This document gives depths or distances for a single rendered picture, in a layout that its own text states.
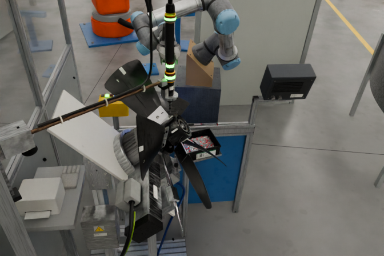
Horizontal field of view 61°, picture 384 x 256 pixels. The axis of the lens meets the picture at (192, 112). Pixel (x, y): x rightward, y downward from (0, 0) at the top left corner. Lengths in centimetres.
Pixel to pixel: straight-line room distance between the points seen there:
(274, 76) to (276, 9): 159
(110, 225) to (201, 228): 108
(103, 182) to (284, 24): 251
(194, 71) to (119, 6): 329
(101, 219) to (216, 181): 104
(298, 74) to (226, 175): 89
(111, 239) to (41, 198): 38
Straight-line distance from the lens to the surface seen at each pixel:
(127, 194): 122
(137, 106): 136
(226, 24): 160
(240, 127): 203
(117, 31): 524
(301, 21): 350
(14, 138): 111
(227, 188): 243
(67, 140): 125
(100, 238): 167
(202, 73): 205
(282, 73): 186
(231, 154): 220
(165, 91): 136
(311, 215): 280
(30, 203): 157
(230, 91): 362
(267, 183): 291
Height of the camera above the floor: 208
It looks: 36 degrees down
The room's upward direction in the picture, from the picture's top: 3 degrees clockwise
